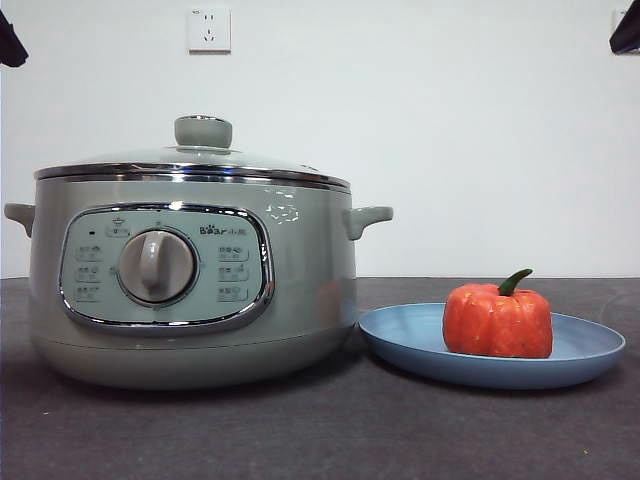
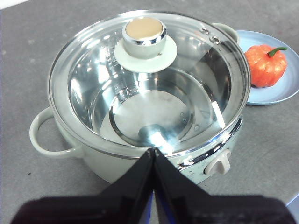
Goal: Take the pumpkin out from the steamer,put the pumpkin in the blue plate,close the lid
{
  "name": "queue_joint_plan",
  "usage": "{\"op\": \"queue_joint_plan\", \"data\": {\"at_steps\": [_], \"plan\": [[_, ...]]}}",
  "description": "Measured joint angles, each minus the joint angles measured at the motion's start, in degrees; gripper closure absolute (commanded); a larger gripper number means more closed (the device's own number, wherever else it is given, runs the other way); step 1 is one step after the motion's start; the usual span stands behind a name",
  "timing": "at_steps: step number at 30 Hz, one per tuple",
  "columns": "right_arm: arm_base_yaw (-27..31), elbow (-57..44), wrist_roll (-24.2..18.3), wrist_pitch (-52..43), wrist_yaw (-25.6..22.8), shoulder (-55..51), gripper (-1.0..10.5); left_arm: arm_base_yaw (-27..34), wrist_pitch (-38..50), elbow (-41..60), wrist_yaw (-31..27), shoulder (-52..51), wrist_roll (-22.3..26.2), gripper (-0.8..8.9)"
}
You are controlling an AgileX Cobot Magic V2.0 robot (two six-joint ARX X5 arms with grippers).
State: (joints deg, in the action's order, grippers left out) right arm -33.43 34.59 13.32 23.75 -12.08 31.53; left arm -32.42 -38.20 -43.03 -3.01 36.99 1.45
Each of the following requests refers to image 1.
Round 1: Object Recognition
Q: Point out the glass lid with green knob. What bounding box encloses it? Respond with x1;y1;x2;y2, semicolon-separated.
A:
33;114;350;191

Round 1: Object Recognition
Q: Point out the orange pumpkin with green stem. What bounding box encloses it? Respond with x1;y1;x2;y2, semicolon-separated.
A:
442;268;555;360

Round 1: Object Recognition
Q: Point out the pale green electric steamer pot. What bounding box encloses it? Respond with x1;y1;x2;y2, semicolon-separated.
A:
3;159;395;392

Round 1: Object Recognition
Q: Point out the blue round plate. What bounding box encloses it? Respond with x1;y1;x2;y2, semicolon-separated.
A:
357;302;627;392

